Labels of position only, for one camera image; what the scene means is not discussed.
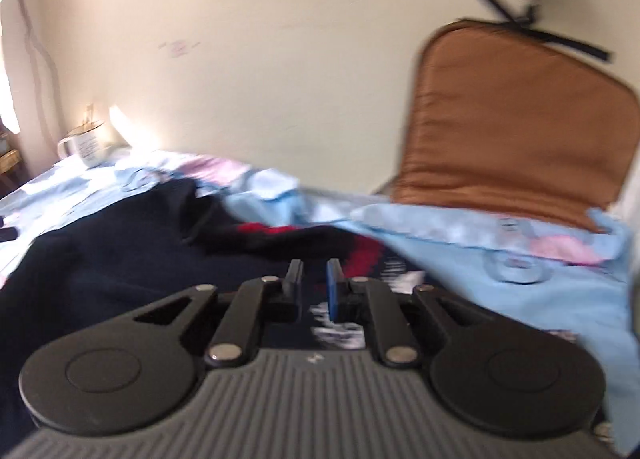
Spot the white enamel mug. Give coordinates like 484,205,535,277
56,119,108,169

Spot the light blue printed bed sheet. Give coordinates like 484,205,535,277
0,146,640,455

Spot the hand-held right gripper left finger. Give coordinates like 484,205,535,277
131,259,304,367

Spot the brown seat cushion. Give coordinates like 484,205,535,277
390,19,640,232

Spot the brown wooden object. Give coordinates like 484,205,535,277
0,124,22,182

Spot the thin wall cable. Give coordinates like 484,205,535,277
7,0,63,140

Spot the navy patterned knit sweater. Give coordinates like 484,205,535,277
0,179,436,459

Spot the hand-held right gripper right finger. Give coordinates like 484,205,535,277
326,259,493,367

